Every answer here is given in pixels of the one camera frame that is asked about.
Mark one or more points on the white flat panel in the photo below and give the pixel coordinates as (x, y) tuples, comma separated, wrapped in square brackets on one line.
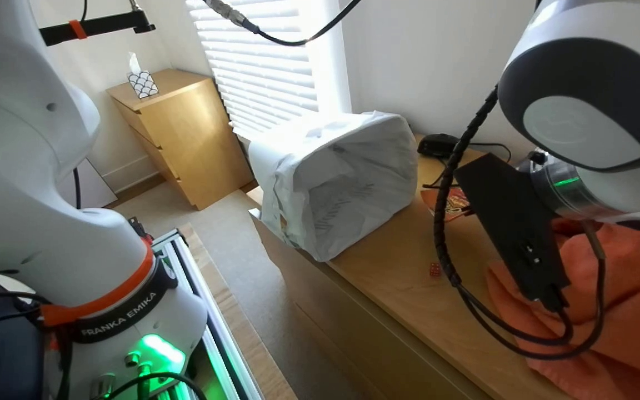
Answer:
[(95, 185)]

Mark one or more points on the patterned tissue box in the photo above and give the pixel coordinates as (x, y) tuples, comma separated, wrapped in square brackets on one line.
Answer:
[(142, 85)]

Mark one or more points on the white window blinds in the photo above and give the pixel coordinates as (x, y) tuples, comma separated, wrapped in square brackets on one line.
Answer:
[(260, 74)]

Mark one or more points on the aluminium frame rail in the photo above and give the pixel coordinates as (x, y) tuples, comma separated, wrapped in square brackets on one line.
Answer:
[(209, 311)]

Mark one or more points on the orange packet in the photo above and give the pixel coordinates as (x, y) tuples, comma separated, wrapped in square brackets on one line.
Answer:
[(445, 200)]

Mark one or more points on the small wooden cabinet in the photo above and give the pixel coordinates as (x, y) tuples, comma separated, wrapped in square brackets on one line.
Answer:
[(188, 140)]

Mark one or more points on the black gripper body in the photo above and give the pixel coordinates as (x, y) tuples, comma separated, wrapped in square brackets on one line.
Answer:
[(516, 223)]

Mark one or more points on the long wooden dresser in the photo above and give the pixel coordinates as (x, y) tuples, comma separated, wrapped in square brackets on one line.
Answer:
[(379, 297)]

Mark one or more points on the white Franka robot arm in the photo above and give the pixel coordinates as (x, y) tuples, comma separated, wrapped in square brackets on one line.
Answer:
[(22, 185)]

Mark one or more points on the orange cloth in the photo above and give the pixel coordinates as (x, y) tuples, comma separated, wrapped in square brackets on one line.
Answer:
[(632, 319)]

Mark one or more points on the black bar with orange tape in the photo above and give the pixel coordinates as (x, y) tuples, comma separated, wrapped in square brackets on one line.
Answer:
[(105, 25)]

